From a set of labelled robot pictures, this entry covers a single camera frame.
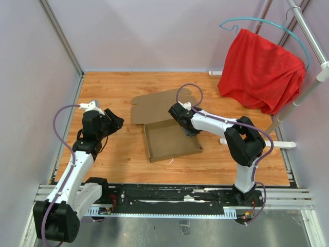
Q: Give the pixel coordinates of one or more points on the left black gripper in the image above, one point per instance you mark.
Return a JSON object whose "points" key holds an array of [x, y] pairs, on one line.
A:
{"points": [[116, 123]]}

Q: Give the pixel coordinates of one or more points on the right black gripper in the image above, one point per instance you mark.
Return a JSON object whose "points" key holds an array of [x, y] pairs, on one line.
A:
{"points": [[195, 132]]}

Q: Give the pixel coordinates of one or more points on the brown cardboard box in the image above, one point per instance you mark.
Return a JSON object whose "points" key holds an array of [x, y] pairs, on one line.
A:
{"points": [[164, 137]]}

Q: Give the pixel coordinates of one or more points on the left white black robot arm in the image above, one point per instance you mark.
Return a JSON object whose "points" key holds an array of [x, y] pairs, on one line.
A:
{"points": [[58, 217]]}

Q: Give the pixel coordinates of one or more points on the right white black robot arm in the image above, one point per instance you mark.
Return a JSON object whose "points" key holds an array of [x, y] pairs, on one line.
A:
{"points": [[244, 142]]}

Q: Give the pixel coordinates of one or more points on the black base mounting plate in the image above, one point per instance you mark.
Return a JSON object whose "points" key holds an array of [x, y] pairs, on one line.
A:
{"points": [[171, 201]]}

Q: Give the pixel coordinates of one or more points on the red cloth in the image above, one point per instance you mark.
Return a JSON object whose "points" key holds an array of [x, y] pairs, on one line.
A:
{"points": [[260, 74]]}

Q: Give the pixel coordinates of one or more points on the white clothes rack stand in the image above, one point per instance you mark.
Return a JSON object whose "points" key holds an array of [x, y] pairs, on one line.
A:
{"points": [[321, 77]]}

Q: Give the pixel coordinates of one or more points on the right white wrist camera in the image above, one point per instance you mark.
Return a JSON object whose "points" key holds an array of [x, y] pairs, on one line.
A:
{"points": [[186, 105]]}

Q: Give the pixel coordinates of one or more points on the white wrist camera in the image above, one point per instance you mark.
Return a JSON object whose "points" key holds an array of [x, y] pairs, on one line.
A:
{"points": [[186, 105], [91, 106]]}

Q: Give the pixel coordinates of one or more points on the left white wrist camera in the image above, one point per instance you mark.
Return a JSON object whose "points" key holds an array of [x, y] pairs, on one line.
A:
{"points": [[91, 106]]}

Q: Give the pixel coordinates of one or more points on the aluminium rail frame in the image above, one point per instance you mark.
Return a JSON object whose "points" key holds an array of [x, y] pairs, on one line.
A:
{"points": [[287, 218]]}

